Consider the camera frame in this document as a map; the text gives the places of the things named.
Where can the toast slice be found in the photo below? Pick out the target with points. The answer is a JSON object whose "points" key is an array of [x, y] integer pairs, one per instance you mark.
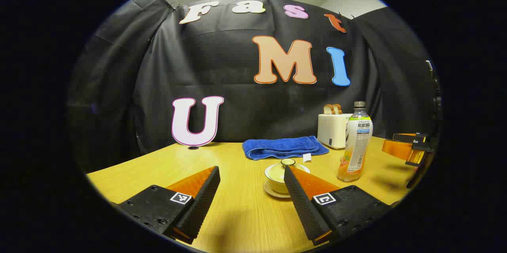
{"points": [[337, 109], [328, 109]]}

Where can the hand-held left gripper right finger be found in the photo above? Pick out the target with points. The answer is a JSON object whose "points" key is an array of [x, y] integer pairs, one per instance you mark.
{"points": [[303, 209]]}

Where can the black backdrop cloth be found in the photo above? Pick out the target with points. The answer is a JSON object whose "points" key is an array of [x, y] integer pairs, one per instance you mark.
{"points": [[237, 118]]}

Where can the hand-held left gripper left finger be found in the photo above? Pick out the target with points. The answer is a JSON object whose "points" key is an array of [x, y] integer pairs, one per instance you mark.
{"points": [[202, 205]]}

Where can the clear labelled water bottle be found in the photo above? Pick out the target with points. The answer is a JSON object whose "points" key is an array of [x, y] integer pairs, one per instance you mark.
{"points": [[356, 146]]}

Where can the blue folded towel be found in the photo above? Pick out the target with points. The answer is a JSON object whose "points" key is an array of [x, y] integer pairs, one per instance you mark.
{"points": [[277, 146]]}

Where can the cream teacup lid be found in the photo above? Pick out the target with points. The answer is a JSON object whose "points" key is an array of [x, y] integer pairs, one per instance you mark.
{"points": [[288, 162]]}

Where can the cream teacup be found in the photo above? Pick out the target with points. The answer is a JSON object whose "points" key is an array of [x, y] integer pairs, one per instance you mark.
{"points": [[277, 186]]}

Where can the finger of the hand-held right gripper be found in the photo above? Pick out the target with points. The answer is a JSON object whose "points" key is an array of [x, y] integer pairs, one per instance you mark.
{"points": [[398, 150], [408, 137]]}

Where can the white toaster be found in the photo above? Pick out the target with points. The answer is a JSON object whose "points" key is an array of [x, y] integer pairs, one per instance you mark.
{"points": [[330, 130]]}

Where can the cream saucer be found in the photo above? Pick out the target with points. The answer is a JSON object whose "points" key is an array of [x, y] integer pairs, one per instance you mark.
{"points": [[271, 192]]}

